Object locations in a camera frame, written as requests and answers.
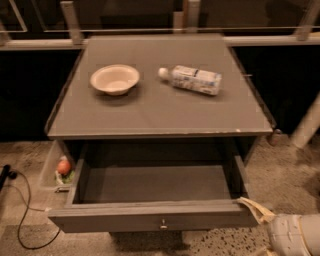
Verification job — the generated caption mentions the metal railing bracket right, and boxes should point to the metal railing bracket right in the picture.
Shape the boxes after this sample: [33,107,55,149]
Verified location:
[294,0,320,41]

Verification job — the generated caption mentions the clear plastic water bottle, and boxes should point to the clear plastic water bottle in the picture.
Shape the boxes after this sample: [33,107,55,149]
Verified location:
[158,65,222,96]

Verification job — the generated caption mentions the metal railing post centre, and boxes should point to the metal railing post centre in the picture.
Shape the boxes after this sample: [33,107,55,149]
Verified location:
[173,0,201,33]

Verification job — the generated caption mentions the white paper bowl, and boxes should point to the white paper bowl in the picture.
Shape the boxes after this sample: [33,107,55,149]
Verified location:
[90,64,140,96]

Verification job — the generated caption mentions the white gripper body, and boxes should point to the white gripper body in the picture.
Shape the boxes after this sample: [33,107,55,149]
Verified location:
[267,215,305,256]

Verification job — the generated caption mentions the black floor cable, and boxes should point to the black floor cable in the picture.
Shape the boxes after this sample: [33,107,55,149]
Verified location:
[0,169,63,251]

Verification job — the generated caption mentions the grey top drawer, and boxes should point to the grey top drawer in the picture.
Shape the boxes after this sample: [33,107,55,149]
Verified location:
[49,142,254,233]

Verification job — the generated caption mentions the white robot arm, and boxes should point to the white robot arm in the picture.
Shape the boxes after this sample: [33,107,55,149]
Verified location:
[237,197,320,256]

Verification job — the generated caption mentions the metal railing bracket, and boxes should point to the metal railing bracket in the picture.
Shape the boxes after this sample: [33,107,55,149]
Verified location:
[60,1,83,45]
[294,0,320,41]

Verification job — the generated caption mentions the metal railing bracket left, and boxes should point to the metal railing bracket left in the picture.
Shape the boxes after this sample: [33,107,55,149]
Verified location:
[60,1,83,45]

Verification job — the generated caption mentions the orange round fruit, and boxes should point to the orange round fruit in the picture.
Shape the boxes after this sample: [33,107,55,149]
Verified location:
[57,160,71,175]

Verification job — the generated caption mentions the white diagonal pole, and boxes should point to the white diagonal pole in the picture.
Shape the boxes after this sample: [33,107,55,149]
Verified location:
[291,92,320,149]

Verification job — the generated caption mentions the grey drawer cabinet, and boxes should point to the grey drawer cabinet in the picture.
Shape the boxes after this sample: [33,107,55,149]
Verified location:
[47,34,272,141]

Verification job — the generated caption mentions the black plug device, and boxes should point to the black plug device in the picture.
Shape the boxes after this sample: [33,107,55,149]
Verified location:
[0,165,17,191]

